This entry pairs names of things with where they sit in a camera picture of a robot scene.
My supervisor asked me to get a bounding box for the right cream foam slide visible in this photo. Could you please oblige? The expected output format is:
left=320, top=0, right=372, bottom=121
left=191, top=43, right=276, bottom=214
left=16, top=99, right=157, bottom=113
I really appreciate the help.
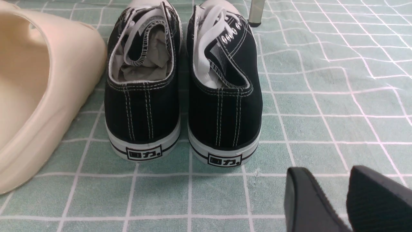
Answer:
left=0, top=0, right=107, bottom=194

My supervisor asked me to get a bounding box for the black canvas sneaker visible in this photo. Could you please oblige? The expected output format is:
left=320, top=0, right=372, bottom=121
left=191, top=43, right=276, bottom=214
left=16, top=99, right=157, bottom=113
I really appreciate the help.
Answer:
left=186, top=0, right=263, bottom=168
left=104, top=0, right=183, bottom=163

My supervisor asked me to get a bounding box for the metal shoe rack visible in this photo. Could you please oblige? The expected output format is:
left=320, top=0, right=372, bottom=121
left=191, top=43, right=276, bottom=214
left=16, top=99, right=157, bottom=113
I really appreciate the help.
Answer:
left=248, top=0, right=266, bottom=27

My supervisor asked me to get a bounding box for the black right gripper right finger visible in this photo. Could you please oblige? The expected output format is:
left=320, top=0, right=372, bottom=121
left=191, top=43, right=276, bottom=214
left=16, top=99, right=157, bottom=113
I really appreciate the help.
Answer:
left=346, top=165, right=412, bottom=232

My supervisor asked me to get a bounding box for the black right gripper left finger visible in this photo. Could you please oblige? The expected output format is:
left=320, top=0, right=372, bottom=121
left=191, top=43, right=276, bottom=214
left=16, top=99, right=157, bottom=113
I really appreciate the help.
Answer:
left=284, top=167, right=351, bottom=232

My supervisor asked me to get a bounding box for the green checkered floor cloth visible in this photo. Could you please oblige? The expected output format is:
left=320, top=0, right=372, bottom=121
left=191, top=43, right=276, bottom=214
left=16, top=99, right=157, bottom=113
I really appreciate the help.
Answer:
left=1, top=0, right=412, bottom=232

